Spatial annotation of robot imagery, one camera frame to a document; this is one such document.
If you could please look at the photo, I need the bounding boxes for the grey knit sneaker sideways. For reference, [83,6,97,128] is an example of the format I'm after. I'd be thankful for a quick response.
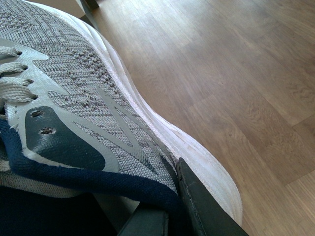
[0,0,243,224]

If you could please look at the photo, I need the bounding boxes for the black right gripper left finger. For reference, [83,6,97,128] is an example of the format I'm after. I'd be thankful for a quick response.
[118,208,169,236]

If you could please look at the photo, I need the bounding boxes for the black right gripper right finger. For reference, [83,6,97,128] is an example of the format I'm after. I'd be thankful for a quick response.
[177,158,247,236]

